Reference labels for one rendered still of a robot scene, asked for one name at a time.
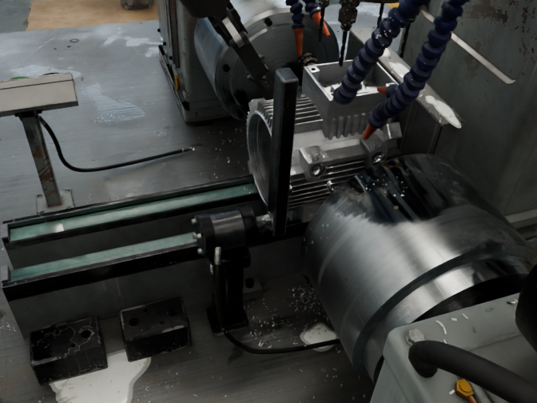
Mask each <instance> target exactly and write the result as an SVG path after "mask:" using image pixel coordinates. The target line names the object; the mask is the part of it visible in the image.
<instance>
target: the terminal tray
mask: <svg viewBox="0 0 537 403"><path fill-rule="evenodd" d="M350 65H352V60H348V61H344V62H343V65H342V67H340V66H339V62H331V63H325V64H319V65H314V66H304V70H303V79H302V88H301V89H302V94H305V96H307V97H308V98H309V100H312V103H313V102H314V106H316V110H318V112H319V113H318V114H320V115H321V116H320V120H321V119H323V126H322V130H323V133H324V137H325V138H328V139H329V140H332V138H333V137H335V136H336V138H338V139H339V138H340V135H343V136H344V137H345V138H346V137H347V136H348V134H351V135H352V136H354V135H355V133H356V132H358V134H362V133H363V131H365V130H366V129H367V126H368V117H369V115H370V114H371V113H372V109H373V108H374V107H375V106H377V105H378V104H379V103H380V102H384V101H387V100H388V99H387V97H386V95H384V94H382V93H380V92H378V91H377V88H378V87H381V86H390V85H391V84H397V85H399V84H398V83H397V82H396V81H395V80H394V79H393V78H392V77H391V76H390V75H389V73H388V72H387V71H386V70H385V69H384V68H383V67H382V66H381V65H380V64H379V63H378V62H377V63H376V64H375V65H374V66H373V67H372V69H371V71H370V73H368V74H366V77H365V79H364V81H363V82H361V85H360V88H359V89H358V91H357V95H356V97H355V98H354V99H353V100H352V102H351V103H349V104H348V105H340V104H338V103H336V102H334V101H333V100H332V98H333V91H334V90H335V88H337V87H338V86H340V85H341V80H342V78H343V77H344V76H345V75H346V70H347V68H348V67H349V66H350ZM337 81H339V82H337ZM328 82H330V84H329V83H328ZM366 82H367V83H366ZM368 82H369V83H370V82H371V84H369V83H368ZM321 83H322V85H321ZM324 83H325V86H326V88H324V86H323V85H324ZM339 83H340V84H339ZM363 83H364V85H363ZM365 84H366V85H365ZM328 86H329V89H328ZM329 90H331V92H330V91H329ZM329 92H330V93H329ZM302 94H301V95H302ZM395 119H396V116H395V117H394V118H388V119H387V120H386V121H385V123H384V125H386V124H388V123H393V122H395Z"/></svg>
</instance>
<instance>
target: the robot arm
mask: <svg viewBox="0 0 537 403"><path fill-rule="evenodd" d="M179 1H180V2H181V4H182V5H183V7H184V8H185V10H186V11H187V12H188V14H189V15H190V16H191V17H193V18H206V17H207V18H208V20H209V21H210V22H211V25H212V27H213V29H214V30H215V31H216V32H217V33H218V34H220V35H221V37H222V38H223V39H224V41H225V43H226V44H227V46H229V47H230V46H231V47H232V48H233V49H234V50H235V51H236V53H237V55H238V56H239V59H240V60H241V61H242V62H243V63H244V65H245V68H246V69H247V70H248V71H247V72H248V75H247V76H246V77H247V78H248V80H249V81H251V80H253V81H254V83H255V84H256V86H257V88H258V89H259V91H260V92H261V93H262V95H263V96H264V98H265V100H266V101H267V100H272V99H273V97H274V82H275V78H274V77H273V75H272V73H271V72H270V70H269V68H268V67H267V66H266V64H265V62H264V61H262V60H264V59H265V57H264V55H263V54H260V55H258V54H257V52H256V51H255V49H254V48H253V45H252V44H251V42H250V41H249V39H248V31H247V30H246V29H245V27H244V25H243V24H242V22H241V17H240V15H239V14H238V12H237V10H236V9H235V8H234V7H233V4H232V3H231V2H230V0H179Z"/></svg>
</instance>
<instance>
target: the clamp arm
mask: <svg viewBox="0 0 537 403"><path fill-rule="evenodd" d="M298 83H299V80H298V78H297V77H296V75H295V74H294V73H293V72H292V70H291V69H290V68H284V69H278V70H276V71H275V82H274V97H273V112H272V141H271V156H270V171H269V186H268V212H267V213H266V215H264V217H269V216H270V218H271V220H270V218H268V219H266V222H267V224H271V222H272V226H270V225H268V226H267V227H266V229H270V231H271V233H272V235H273V236H274V237H276V236H280V235H284V234H285V231H286V222H287V212H288V196H289V195H292V187H291V186H290V176H291V166H292V148H293V139H294V129H295V120H296V102H297V98H300V96H301V88H300V86H299V85H298Z"/></svg>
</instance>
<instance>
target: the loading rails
mask: <svg viewBox="0 0 537 403"><path fill-rule="evenodd" d="M250 181H251V183H250ZM254 182H255V181H254V177H253V175H252V174H249V175H244V176H240V177H235V178H227V179H223V180H218V181H214V182H206V183H201V184H197V185H192V186H185V187H180V188H176V189H171V190H163V191H159V192H154V193H150V194H142V195H137V196H133V197H128V198H121V199H116V200H112V201H104V202H99V203H95V204H91V205H83V206H79V207H74V208H69V209H61V210H57V211H53V212H48V213H40V214H35V215H31V216H27V217H19V218H15V219H10V220H5V221H2V225H1V239H2V242H3V245H4V246H5V249H6V252H7V254H8V256H9V259H10V262H11V264H12V266H13V268H14V269H13V270H11V271H10V268H9V266H8V265H4V266H1V282H2V291H3V293H4V295H5V297H6V300H7V302H8V304H9V306H10V309H11V311H12V313H13V315H14V318H15V320H16V322H17V324H18V327H19V329H20V331H21V333H22V336H23V338H28V337H29V333H30V332H32V331H35V330H39V329H45V328H49V327H52V326H56V325H62V324H66V323H71V322H74V321H78V320H82V319H86V318H89V317H95V316H97V317H98V319H99V321H100V320H104V319H107V318H111V317H116V316H119V315H118V314H119V312H120V311H121V310H123V309H128V308H132V307H135V306H139V305H147V304H149V303H153V302H156V301H162V300H165V299H169V298H172V297H179V296H181V297H182V300H186V299H190V298H194V297H200V296H203V295H206V294H210V293H212V285H211V273H210V271H209V267H208V265H207V262H206V260H205V257H204V256H202V255H201V254H198V252H197V250H198V249H199V247H198V244H197V239H193V234H195V229H194V225H193V224H192V222H191V220H192V219H194V217H195V216H196V214H200V213H209V214H210V213H217V212H221V211H226V210H230V209H236V207H237V206H239V205H247V204H248V205H250V206H251V207H252V208H253V210H254V213H255V214H256V217H258V216H261V215H266V213H267V210H265V207H264V204H262V202H261V199H260V196H258V192H257V190H255V189H253V183H254ZM250 184H252V185H250ZM254 185H255V183H254ZM244 187H245V190H244ZM247 188H248V190H246V189H247ZM250 191H251V192H252V191H253V194H252V193H250ZM249 193H250V194H249ZM308 223H309V221H307V222H301V220H300V219H297V220H293V221H290V219H289V218H288V220H287V222H286V231H285V234H284V235H280V236H276V237H274V236H273V235H272V233H271V231H270V229H263V230H259V235H260V237H259V242H258V243H257V245H255V246H251V247H248V249H249V252H250V254H251V265H250V267H246V268H244V289H243V301H247V300H250V299H253V298H257V297H262V296H263V288H262V285H261V283H260V281H266V280H269V279H273V278H276V277H282V276H285V275H289V274H293V273H299V272H302V271H305V270H304V267H303V265H302V262H301V258H300V248H301V242H302V239H303V236H304V232H305V230H306V229H307V227H308Z"/></svg>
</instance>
